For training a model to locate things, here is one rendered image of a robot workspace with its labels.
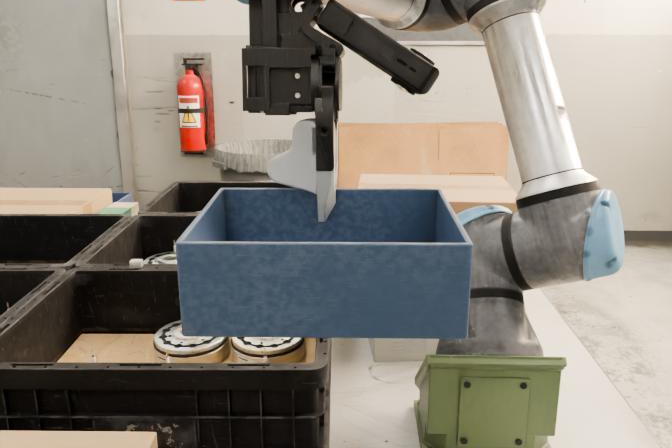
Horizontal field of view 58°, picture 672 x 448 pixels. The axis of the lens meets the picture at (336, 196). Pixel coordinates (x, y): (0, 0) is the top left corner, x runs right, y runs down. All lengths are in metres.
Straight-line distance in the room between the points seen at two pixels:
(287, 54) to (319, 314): 0.22
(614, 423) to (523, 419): 0.21
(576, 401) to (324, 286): 0.74
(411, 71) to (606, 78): 3.59
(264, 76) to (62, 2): 3.67
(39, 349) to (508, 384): 0.62
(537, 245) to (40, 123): 3.72
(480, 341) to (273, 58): 0.50
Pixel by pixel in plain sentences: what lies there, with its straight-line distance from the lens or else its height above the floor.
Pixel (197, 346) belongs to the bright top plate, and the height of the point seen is 0.86.
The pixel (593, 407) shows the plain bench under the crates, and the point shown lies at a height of 0.70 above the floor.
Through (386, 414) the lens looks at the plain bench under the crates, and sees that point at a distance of 1.01.
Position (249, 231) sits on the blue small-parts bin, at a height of 1.09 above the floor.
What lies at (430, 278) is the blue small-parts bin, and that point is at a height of 1.11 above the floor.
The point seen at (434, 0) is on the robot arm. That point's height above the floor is 1.33.
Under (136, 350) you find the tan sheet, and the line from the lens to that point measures 0.95.
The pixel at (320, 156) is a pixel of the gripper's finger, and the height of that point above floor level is 1.17.
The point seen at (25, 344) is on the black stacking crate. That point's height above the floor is 0.89.
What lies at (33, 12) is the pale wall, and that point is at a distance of 4.23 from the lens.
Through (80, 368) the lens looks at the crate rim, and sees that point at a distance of 0.71.
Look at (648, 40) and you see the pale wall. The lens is 4.17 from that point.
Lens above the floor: 1.26
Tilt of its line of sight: 14 degrees down
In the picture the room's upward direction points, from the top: straight up
